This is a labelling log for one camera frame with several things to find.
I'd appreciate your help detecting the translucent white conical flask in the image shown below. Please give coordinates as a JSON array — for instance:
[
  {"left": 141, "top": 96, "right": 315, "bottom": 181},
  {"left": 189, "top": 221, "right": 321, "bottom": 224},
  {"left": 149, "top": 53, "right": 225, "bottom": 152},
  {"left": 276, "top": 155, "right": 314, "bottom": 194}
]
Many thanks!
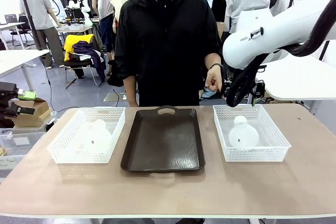
[
  {"left": 227, "top": 115, "right": 260, "bottom": 148},
  {"left": 83, "top": 119, "right": 112, "bottom": 154}
]

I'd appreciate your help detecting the large clear plastic bin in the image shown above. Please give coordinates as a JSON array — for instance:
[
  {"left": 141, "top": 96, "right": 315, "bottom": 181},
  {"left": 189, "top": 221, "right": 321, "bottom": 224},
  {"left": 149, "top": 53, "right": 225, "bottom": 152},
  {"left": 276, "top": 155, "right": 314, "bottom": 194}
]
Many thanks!
[{"left": 0, "top": 128, "right": 47, "bottom": 180}]

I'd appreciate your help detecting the brown cardboard box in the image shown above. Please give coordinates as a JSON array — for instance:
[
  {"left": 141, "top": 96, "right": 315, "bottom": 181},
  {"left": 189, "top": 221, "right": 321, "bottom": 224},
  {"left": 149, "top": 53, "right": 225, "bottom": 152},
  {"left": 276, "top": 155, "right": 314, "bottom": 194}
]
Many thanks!
[{"left": 12, "top": 97, "right": 53, "bottom": 127}]

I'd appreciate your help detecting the person in black jacket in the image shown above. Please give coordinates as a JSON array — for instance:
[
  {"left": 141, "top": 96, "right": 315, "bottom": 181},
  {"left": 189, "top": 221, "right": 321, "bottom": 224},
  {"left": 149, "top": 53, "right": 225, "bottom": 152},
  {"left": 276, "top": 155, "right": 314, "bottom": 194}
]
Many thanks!
[{"left": 114, "top": 0, "right": 224, "bottom": 107}]

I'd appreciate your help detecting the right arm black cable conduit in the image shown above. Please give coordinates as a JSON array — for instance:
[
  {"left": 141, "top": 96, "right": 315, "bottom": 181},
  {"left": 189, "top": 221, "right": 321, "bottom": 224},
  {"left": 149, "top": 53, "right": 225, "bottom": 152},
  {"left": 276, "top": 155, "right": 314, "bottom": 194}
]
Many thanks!
[{"left": 226, "top": 0, "right": 336, "bottom": 108}]

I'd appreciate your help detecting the person's right forearm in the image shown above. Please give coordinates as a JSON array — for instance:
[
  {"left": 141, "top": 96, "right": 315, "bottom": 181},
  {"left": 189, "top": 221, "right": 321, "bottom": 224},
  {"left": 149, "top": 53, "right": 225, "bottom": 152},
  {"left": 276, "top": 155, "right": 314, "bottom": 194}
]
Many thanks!
[{"left": 122, "top": 74, "right": 139, "bottom": 107}]

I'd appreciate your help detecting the white rectangular table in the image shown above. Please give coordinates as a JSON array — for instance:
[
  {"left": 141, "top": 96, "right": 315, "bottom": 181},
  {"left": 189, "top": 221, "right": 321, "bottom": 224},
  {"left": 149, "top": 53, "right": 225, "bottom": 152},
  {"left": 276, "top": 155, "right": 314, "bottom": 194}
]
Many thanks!
[{"left": 0, "top": 49, "right": 50, "bottom": 91}]

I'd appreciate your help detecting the person's left hand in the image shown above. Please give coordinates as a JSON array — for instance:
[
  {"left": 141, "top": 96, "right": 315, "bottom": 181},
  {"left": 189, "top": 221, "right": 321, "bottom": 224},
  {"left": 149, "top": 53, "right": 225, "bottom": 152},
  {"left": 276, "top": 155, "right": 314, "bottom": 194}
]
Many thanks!
[{"left": 204, "top": 65, "right": 224, "bottom": 93}]

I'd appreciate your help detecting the metal floor plate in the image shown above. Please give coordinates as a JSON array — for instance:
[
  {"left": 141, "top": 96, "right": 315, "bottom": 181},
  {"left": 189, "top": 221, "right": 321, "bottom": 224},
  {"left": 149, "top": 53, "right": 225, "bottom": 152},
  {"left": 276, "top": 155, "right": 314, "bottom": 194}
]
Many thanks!
[{"left": 103, "top": 92, "right": 127, "bottom": 103}]

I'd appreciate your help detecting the man in grey t-shirt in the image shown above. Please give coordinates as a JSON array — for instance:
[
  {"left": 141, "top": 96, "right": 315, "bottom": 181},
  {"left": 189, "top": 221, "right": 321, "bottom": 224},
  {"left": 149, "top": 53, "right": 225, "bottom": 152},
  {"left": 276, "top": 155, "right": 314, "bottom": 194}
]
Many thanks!
[{"left": 19, "top": 0, "right": 65, "bottom": 69}]

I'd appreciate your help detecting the dark brown handled tray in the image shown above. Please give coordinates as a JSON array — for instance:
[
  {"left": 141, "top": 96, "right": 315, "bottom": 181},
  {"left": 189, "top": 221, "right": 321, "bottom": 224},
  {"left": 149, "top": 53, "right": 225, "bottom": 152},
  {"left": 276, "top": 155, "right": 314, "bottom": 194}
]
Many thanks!
[{"left": 120, "top": 105, "right": 206, "bottom": 174}]

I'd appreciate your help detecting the yellow cloth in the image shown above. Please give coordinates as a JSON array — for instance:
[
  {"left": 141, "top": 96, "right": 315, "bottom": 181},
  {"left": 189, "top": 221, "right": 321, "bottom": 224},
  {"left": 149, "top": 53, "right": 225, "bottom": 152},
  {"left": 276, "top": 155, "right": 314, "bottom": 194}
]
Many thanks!
[{"left": 64, "top": 34, "right": 95, "bottom": 62}]

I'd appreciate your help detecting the blue face mask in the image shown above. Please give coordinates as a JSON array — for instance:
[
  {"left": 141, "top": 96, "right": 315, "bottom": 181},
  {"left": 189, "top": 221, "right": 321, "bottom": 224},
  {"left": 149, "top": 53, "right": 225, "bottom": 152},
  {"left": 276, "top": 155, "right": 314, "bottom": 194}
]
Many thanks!
[{"left": 199, "top": 86, "right": 220, "bottom": 101}]

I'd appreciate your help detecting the black metal chair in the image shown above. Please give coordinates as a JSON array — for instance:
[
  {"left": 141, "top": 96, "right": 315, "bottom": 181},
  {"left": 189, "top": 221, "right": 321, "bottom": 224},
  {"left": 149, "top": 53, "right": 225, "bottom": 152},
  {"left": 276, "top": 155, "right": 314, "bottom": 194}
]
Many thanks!
[{"left": 64, "top": 57, "right": 103, "bottom": 89}]

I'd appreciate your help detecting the person's left forearm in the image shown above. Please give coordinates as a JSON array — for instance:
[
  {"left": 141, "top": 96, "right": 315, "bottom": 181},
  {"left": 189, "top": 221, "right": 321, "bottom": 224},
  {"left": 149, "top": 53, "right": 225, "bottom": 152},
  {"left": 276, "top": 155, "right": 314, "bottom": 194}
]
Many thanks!
[{"left": 205, "top": 52, "right": 223, "bottom": 67}]

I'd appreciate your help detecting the white perforated plastic basket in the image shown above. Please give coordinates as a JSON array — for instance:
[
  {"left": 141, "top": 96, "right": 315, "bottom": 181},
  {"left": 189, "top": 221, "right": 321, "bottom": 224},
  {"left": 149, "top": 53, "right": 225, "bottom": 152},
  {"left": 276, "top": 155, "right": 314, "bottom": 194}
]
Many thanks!
[
  {"left": 46, "top": 106, "right": 126, "bottom": 164},
  {"left": 213, "top": 104, "right": 292, "bottom": 163}
]

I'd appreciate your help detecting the black office chair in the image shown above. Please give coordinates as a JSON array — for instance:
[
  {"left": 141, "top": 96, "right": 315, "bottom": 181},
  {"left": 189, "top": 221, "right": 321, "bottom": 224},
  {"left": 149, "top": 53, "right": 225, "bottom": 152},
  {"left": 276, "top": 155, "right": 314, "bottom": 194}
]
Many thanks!
[{"left": 9, "top": 15, "right": 35, "bottom": 47}]

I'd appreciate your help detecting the mannequin in white tank top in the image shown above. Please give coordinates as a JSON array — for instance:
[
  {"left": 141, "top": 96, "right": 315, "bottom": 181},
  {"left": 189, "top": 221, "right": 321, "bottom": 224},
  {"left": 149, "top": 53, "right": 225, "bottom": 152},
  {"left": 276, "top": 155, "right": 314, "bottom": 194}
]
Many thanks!
[{"left": 91, "top": 0, "right": 116, "bottom": 54}]

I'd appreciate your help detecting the dark purple cloth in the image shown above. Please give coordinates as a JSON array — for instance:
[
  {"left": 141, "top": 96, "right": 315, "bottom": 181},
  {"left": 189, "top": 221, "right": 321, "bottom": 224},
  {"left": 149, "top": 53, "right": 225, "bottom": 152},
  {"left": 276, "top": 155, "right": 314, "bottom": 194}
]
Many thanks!
[{"left": 71, "top": 40, "right": 107, "bottom": 83}]

